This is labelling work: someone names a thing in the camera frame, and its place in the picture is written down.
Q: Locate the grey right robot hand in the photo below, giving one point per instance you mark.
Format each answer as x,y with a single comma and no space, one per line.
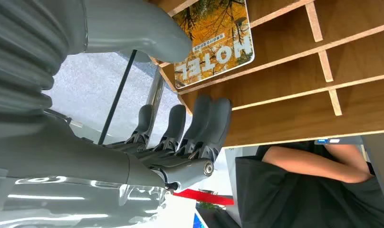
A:
69,163

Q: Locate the yellow hotel card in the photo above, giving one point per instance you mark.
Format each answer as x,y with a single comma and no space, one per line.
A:
217,44

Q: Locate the person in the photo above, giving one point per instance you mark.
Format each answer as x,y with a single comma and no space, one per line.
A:
289,204

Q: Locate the wooden slotted card organizer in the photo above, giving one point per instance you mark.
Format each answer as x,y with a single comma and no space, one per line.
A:
289,104

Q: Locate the thin black pole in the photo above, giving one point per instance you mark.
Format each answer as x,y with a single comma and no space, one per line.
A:
116,97

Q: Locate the chrome metal pole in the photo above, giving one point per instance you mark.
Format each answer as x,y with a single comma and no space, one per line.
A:
155,91

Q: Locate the ribbed grey right arm sleeve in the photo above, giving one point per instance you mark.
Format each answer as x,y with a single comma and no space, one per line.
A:
19,53

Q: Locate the red strip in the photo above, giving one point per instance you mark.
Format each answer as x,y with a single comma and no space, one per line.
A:
207,197

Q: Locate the small blue label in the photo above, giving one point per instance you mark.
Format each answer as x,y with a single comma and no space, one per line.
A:
327,141

